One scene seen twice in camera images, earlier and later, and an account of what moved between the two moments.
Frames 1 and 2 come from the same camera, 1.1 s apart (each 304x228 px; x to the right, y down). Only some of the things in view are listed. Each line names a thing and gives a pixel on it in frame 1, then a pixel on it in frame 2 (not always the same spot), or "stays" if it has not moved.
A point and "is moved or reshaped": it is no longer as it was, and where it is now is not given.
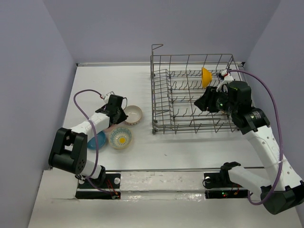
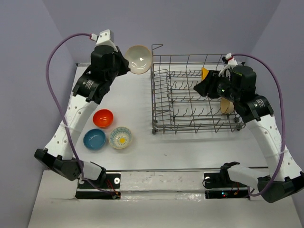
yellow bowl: x=206 y=77 stays
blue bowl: x=101 y=138 stays
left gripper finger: x=115 y=118 to x=123 y=64
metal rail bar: x=159 y=169 stays
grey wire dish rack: x=177 y=80 stays
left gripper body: x=121 y=116 to x=114 y=70
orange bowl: x=108 y=130 is moved or reshaped
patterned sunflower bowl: x=120 y=137 stays
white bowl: x=134 y=113 to x=139 y=58
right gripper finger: x=203 y=103 to x=203 y=88
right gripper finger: x=211 y=92 to x=213 y=80
